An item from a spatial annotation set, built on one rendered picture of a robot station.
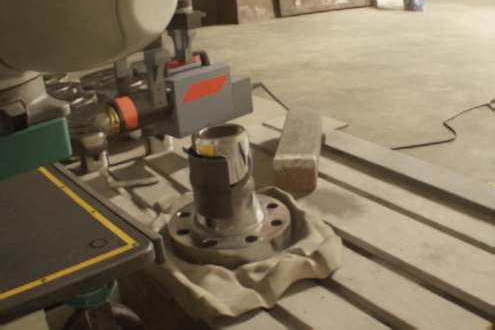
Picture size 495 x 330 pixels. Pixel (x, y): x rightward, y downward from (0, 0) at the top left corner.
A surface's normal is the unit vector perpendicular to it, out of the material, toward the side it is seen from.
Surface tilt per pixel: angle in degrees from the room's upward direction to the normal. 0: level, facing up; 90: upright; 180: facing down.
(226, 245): 0
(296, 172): 90
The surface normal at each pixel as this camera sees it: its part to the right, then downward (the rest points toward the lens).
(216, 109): 0.68, 0.19
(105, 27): 0.07, 0.69
